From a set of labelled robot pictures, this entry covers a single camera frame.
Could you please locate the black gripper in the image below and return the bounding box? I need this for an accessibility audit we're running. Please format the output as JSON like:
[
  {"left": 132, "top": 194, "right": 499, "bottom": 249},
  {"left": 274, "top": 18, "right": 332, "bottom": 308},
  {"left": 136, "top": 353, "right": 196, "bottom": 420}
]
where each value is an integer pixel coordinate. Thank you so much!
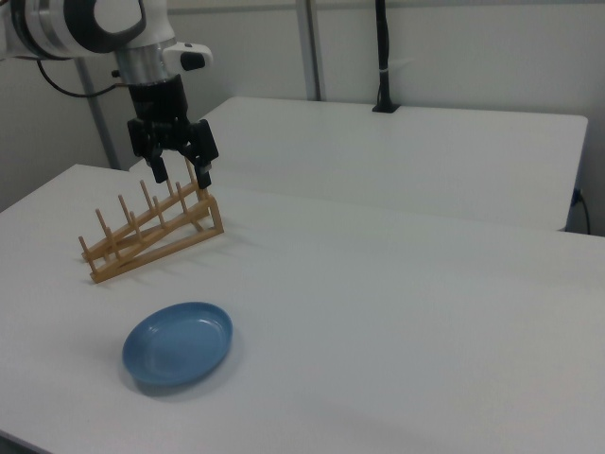
[{"left": 126, "top": 74, "right": 221, "bottom": 191}]

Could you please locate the blue plate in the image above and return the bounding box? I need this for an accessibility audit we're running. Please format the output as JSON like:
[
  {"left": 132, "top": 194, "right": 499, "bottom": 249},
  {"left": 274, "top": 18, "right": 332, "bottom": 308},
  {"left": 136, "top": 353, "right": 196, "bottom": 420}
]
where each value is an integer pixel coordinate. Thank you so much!
[{"left": 121, "top": 301, "right": 235, "bottom": 386}]

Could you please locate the wooden plate rack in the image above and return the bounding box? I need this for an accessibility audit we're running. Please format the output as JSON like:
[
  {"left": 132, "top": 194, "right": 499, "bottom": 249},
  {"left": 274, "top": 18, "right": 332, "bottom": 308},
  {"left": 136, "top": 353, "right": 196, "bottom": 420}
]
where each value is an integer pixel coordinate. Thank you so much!
[{"left": 78, "top": 162, "right": 225, "bottom": 286}]

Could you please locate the black pole with base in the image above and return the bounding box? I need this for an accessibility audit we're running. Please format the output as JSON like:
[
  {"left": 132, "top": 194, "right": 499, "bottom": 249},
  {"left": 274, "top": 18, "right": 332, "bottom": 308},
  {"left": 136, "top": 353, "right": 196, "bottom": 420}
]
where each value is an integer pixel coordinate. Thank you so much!
[{"left": 371, "top": 0, "right": 403, "bottom": 114}]

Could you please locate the grey metal partition post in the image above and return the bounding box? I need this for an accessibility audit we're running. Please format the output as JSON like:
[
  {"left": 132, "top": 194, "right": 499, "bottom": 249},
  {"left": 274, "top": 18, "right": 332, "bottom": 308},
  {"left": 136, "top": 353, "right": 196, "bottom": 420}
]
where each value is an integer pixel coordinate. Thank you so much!
[
  {"left": 74, "top": 58, "right": 120, "bottom": 170},
  {"left": 294, "top": 0, "right": 328, "bottom": 102}
]

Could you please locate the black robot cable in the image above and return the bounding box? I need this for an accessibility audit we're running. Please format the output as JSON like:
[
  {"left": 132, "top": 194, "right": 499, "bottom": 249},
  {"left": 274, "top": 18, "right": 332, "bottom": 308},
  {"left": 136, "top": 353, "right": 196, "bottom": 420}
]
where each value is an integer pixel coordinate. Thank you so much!
[{"left": 37, "top": 59, "right": 132, "bottom": 99}]

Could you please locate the black cable at table edge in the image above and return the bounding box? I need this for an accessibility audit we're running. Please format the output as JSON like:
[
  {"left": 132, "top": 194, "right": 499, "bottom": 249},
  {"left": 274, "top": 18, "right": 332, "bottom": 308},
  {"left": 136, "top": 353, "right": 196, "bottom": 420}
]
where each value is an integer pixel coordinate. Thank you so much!
[{"left": 570, "top": 187, "right": 593, "bottom": 236}]

